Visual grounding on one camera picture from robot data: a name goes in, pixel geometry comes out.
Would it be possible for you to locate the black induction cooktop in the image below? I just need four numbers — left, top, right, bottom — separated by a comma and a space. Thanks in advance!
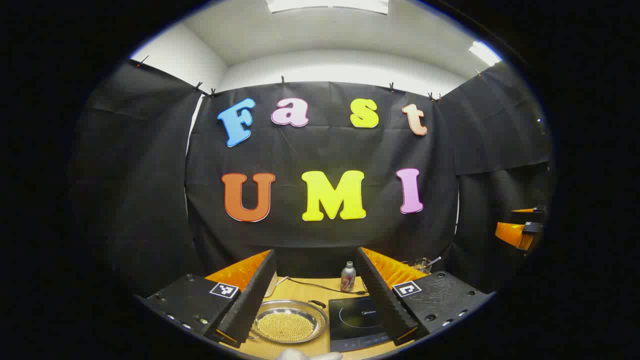
328, 296, 401, 353

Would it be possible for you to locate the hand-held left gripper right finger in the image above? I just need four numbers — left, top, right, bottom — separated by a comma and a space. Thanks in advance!
355, 246, 496, 347

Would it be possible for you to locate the ceiling light panel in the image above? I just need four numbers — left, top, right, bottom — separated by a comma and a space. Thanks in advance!
265, 0, 390, 15
468, 41, 502, 67

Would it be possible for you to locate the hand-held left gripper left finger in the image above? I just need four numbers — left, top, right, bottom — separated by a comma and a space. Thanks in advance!
142, 249, 279, 349

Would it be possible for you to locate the black power cable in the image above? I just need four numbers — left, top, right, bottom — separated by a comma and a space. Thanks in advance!
277, 276, 369, 296

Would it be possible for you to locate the steel pot with black handle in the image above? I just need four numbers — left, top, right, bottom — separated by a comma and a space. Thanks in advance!
248, 299, 329, 345

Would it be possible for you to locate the silver drink bottle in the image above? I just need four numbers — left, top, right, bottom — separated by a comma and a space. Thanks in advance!
340, 261, 357, 293

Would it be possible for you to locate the pile of soybeans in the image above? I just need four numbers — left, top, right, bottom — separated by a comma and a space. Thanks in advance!
256, 311, 316, 343

